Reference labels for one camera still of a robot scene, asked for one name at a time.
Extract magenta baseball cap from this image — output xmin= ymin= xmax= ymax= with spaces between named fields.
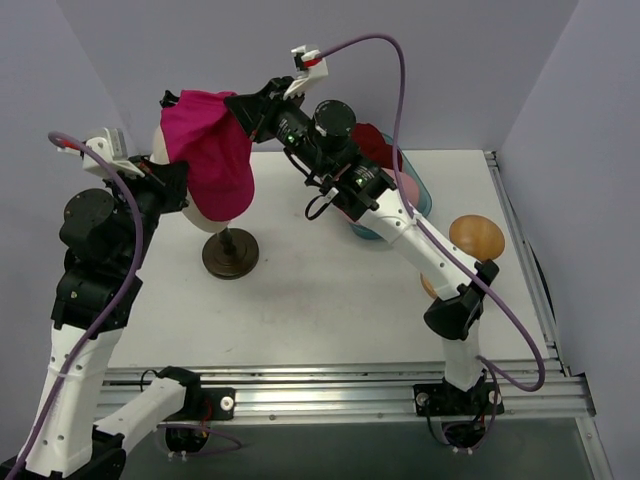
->
xmin=159 ymin=90 xmax=255 ymax=222

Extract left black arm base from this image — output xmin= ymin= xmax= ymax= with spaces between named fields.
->
xmin=164 ymin=387 xmax=236 ymax=454

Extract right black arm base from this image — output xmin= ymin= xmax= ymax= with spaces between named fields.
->
xmin=412 ymin=379 xmax=505 ymax=454

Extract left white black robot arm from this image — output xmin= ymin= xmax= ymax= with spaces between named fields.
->
xmin=1 ymin=130 xmax=211 ymax=479

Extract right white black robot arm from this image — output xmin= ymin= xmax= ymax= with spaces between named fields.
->
xmin=224 ymin=78 xmax=499 ymax=413

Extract cream fabric mannequin head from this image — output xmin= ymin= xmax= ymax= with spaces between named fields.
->
xmin=152 ymin=126 xmax=230 ymax=235

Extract dark red cap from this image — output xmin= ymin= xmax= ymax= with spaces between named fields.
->
xmin=352 ymin=123 xmax=393 ymax=170

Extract dark round mannequin stand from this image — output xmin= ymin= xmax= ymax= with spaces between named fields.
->
xmin=202 ymin=227 xmax=260 ymax=280

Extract light pink cap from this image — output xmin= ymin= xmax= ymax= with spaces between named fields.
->
xmin=396 ymin=172 xmax=420 ymax=207

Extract teal transparent plastic tray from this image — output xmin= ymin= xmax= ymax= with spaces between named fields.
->
xmin=347 ymin=131 xmax=433 ymax=243

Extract wooden egg-shaped hat stand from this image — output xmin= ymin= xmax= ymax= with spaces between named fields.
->
xmin=419 ymin=214 xmax=506 ymax=301

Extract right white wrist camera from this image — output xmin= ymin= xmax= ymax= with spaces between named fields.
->
xmin=283 ymin=44 xmax=329 ymax=100

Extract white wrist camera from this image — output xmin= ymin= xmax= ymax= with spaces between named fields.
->
xmin=84 ymin=127 xmax=133 ymax=174
xmin=283 ymin=44 xmax=329 ymax=100

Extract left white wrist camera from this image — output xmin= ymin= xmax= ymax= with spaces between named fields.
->
xmin=84 ymin=127 xmax=133 ymax=174

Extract aluminium front rail frame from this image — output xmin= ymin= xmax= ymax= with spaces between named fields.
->
xmin=93 ymin=150 xmax=611 ymax=479

